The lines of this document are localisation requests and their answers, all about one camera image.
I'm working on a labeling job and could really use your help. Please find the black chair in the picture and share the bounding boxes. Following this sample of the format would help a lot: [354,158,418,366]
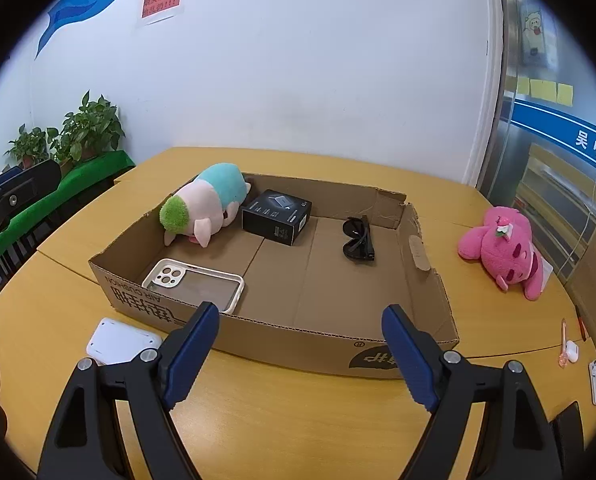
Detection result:
[0,220,59,306]

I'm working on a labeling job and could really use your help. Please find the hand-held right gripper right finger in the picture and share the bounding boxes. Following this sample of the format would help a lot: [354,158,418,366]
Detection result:
[381,304,564,480]

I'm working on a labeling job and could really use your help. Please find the small black box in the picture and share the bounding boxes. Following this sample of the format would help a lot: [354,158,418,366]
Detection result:
[241,189,313,247]

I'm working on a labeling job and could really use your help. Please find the pink plush toy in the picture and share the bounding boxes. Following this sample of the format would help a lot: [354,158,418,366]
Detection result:
[458,205,546,302]

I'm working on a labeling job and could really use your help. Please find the small potted green plant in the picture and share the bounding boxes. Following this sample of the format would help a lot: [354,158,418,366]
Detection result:
[4,124,49,170]

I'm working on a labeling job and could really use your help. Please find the glass door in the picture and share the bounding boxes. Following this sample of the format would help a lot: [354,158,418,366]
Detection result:
[473,0,596,281]

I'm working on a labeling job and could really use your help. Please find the blue banner strip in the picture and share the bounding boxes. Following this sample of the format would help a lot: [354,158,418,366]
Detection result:
[510,99,596,181]

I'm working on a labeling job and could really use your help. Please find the black flat object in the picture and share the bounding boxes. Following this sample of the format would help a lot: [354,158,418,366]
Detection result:
[550,401,586,480]

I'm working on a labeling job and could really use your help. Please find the white flat device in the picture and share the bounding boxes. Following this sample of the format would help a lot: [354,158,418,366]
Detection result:
[86,316,163,366]

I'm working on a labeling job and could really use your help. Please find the black sunglasses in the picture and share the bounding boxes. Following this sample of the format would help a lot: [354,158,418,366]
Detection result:
[341,215,377,262]

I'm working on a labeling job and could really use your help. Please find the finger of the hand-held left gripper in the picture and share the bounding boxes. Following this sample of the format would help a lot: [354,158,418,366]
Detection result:
[0,160,62,235]
[0,166,25,200]

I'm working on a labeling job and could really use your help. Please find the shallow cardboard box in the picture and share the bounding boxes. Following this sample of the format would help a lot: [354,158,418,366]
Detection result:
[88,172,460,380]

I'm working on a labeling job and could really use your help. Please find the blue wall decal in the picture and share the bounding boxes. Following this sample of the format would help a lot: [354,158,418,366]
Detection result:
[34,0,429,58]

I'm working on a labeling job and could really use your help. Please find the blue white green plush toy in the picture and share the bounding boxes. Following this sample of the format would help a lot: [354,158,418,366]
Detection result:
[159,162,253,248]

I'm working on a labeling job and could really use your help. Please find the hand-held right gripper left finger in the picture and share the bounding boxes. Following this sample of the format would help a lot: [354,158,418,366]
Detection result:
[37,301,220,480]

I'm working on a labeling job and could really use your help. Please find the large potted green plant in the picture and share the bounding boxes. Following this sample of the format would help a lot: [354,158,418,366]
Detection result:
[48,90,126,163]

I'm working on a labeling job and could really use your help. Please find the wooden desk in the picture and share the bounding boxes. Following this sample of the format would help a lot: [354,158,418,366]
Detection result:
[0,146,596,480]

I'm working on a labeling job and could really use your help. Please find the red wall sign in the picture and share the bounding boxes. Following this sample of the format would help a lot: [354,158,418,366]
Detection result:
[139,0,185,23]

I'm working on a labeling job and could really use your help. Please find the white clear phone case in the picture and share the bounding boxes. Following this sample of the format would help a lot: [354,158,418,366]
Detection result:
[141,258,246,315]

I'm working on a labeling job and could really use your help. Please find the cartoon poster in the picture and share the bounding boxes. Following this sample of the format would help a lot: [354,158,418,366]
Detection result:
[520,7,559,68]

